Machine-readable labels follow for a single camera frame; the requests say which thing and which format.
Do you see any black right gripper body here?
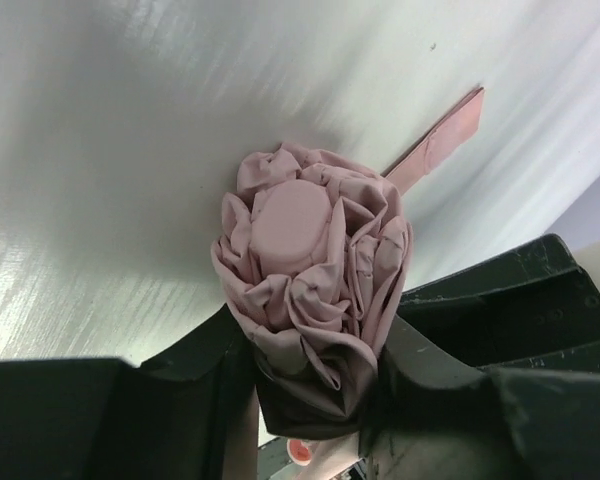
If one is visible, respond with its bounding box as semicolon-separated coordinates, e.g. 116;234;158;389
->
398;234;600;367

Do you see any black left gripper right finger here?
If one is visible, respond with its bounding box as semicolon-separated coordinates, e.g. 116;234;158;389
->
360;320;600;479

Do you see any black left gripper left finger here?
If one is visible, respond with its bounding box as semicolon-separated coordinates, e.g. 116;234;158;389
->
0;308;258;479

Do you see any pink and black folding umbrella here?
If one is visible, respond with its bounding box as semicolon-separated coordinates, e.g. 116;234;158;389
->
210;86;485;480

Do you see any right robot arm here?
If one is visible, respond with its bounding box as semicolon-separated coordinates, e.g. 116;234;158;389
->
387;234;600;378

